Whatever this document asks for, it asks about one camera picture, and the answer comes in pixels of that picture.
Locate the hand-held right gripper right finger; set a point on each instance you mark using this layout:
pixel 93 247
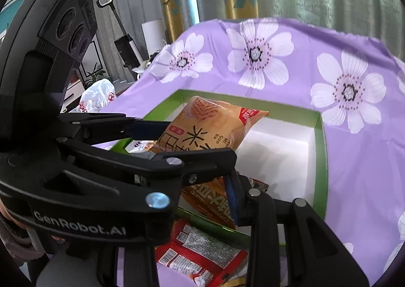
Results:
pixel 232 198

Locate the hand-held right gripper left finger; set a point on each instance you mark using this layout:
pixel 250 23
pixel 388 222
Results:
pixel 142 263

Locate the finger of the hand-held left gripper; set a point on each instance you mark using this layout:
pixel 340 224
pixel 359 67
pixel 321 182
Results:
pixel 196 163
pixel 145 128

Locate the brown orange snack packet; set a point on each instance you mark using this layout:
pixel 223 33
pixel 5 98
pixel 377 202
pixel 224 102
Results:
pixel 208 204

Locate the green box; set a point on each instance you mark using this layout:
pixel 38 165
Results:
pixel 320 163

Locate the blue white snack packet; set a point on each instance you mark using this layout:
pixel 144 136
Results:
pixel 140 146

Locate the dark red snack packet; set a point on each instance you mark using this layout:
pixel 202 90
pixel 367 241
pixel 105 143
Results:
pixel 261 185

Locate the green potted plant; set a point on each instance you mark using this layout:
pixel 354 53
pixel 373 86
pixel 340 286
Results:
pixel 94 76

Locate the white plastic bag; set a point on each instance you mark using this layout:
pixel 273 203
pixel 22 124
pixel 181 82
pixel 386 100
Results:
pixel 98 95

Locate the black upright vacuum cleaner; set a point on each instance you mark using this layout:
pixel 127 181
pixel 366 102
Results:
pixel 126 46

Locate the white board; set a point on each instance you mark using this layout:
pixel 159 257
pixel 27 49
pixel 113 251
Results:
pixel 153 37

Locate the purple floral cloth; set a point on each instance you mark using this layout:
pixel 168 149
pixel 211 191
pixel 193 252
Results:
pixel 348 163

